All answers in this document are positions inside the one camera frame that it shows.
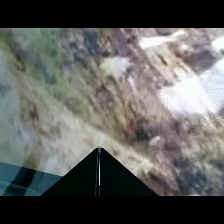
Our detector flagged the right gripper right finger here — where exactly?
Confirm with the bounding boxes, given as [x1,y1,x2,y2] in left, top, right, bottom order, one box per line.
[99,146,158,197]

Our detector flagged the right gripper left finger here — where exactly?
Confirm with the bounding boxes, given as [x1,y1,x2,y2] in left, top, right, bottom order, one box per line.
[41,146,100,197]

